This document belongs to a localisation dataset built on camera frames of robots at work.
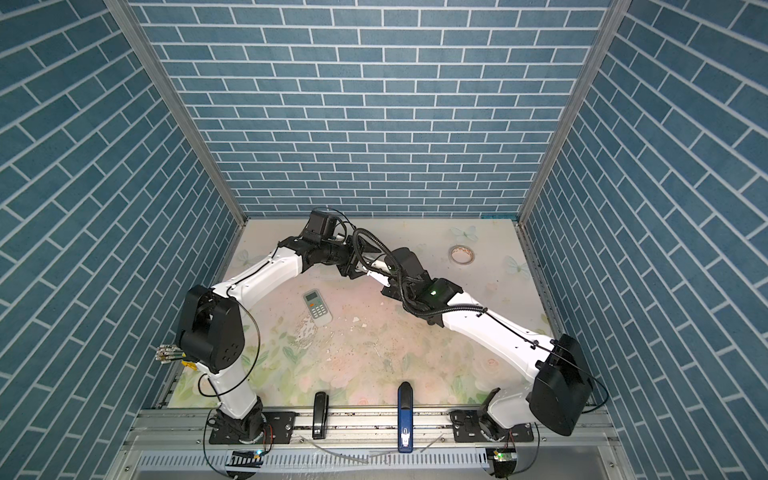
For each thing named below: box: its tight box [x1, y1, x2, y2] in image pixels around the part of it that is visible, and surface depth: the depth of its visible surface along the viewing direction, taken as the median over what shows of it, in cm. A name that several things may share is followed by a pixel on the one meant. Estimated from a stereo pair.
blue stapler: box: [397, 381, 414, 453], surface depth 74 cm
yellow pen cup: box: [155, 344, 198, 370], surface depth 71 cm
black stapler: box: [312, 391, 329, 440], surface depth 74 cm
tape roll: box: [448, 244, 475, 265], surface depth 111 cm
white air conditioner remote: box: [303, 288, 333, 327], surface depth 96 cm
